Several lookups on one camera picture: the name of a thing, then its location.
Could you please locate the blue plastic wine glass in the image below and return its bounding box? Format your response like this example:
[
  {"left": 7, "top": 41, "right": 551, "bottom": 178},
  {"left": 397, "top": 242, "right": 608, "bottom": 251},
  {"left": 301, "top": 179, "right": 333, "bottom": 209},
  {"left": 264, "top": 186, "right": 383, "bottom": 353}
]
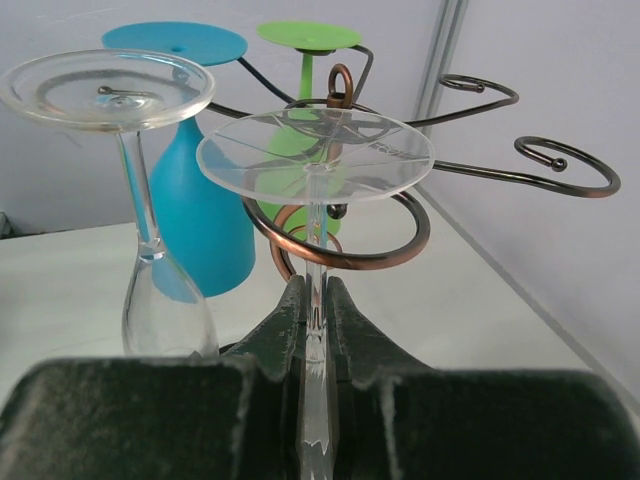
[{"left": 102, "top": 21, "right": 255, "bottom": 297}]

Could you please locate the clear champagne flute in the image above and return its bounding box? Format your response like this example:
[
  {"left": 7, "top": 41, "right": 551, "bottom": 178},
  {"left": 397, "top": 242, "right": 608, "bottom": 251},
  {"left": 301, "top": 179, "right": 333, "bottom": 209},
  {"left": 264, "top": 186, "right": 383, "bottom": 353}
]
[{"left": 1, "top": 49, "right": 219, "bottom": 359}]

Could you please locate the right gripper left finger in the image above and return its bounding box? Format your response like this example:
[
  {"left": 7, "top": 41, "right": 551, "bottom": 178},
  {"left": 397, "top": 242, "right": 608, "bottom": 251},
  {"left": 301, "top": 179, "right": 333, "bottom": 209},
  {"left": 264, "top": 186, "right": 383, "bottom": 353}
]
[{"left": 1, "top": 277, "right": 305, "bottom": 479}]

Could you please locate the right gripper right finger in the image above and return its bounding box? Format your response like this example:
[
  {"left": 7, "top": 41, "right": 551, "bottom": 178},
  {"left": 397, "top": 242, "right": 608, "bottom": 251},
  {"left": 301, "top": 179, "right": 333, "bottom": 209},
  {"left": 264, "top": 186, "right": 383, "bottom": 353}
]
[{"left": 327, "top": 277, "right": 639, "bottom": 479}]

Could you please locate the copper wire wine glass rack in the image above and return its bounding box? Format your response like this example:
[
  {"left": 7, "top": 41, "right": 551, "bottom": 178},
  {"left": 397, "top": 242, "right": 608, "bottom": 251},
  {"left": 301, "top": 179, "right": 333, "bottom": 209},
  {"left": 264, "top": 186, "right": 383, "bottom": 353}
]
[{"left": 172, "top": 44, "right": 622, "bottom": 359}]

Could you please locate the green plastic wine glass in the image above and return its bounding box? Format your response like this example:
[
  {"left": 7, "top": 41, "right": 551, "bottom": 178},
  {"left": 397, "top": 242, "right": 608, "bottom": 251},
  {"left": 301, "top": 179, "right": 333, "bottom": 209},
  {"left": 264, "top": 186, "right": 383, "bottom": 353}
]
[{"left": 254, "top": 20, "right": 363, "bottom": 236}]

